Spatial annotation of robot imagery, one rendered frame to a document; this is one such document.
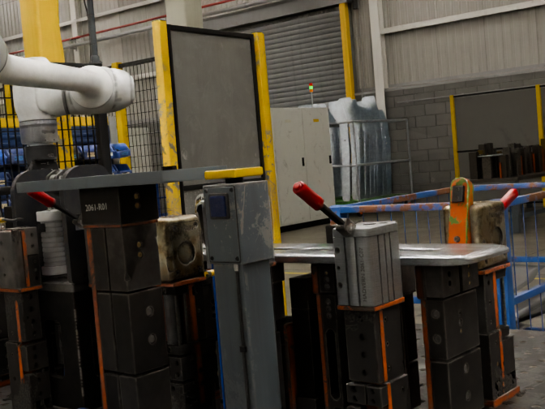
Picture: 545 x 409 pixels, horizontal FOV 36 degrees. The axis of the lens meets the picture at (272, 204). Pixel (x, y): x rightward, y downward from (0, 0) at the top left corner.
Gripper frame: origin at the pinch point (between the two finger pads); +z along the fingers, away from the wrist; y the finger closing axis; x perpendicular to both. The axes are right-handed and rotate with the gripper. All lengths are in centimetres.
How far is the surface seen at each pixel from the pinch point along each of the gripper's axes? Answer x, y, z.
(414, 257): -109, -9, 5
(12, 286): -35.0, -32.9, 7.9
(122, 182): -79, -40, -10
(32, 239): -36.3, -28.6, -0.4
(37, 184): -58, -40, -11
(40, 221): -33.8, -24.7, -3.6
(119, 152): 190, 179, -23
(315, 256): -90, -9, 5
